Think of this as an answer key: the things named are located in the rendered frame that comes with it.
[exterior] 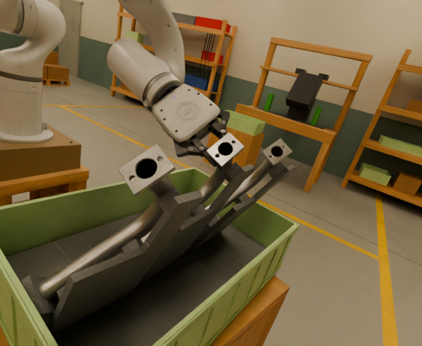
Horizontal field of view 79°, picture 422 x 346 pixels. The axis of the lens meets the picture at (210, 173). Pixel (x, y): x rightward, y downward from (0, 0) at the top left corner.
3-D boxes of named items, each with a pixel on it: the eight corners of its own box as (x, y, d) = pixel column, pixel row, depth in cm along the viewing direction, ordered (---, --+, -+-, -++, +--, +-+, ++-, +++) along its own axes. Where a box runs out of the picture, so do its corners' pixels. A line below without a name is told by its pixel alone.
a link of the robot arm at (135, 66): (167, 108, 59) (136, 107, 51) (133, 75, 62) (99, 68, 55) (184, 76, 55) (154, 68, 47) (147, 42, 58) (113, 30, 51)
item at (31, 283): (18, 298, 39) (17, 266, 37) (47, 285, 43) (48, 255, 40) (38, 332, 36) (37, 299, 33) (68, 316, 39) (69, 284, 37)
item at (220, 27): (199, 131, 566) (225, 18, 485) (109, 95, 692) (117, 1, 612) (212, 129, 611) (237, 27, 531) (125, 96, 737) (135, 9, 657)
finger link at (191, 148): (184, 146, 46) (210, 172, 44) (198, 135, 47) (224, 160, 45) (186, 154, 49) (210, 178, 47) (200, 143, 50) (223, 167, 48)
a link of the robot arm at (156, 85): (135, 90, 47) (145, 100, 47) (173, 64, 49) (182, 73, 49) (147, 116, 55) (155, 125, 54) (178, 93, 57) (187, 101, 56)
